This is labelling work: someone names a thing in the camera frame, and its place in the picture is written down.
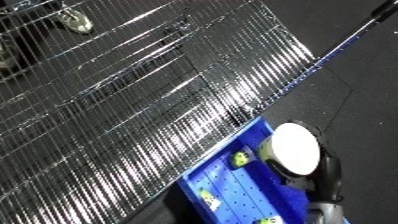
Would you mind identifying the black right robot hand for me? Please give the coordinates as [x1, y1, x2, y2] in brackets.
[264, 119, 347, 204]

